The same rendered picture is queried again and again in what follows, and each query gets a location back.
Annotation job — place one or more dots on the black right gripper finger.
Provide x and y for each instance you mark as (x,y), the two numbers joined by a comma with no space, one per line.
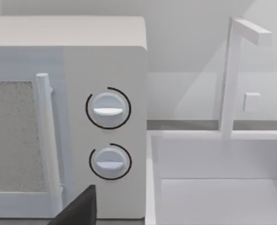
(82,206)

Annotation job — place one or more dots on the pale microwave knob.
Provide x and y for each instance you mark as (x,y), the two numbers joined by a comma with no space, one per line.
(110,162)
(108,108)

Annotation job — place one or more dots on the microwave door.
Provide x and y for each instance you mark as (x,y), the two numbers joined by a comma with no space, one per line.
(23,131)

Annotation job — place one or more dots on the white sink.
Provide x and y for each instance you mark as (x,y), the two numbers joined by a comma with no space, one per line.
(218,178)

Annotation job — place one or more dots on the pale microwave oven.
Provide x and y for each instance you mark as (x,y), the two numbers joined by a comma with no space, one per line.
(119,70)

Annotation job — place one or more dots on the tall white tap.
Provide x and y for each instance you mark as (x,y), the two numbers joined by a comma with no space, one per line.
(232,77)

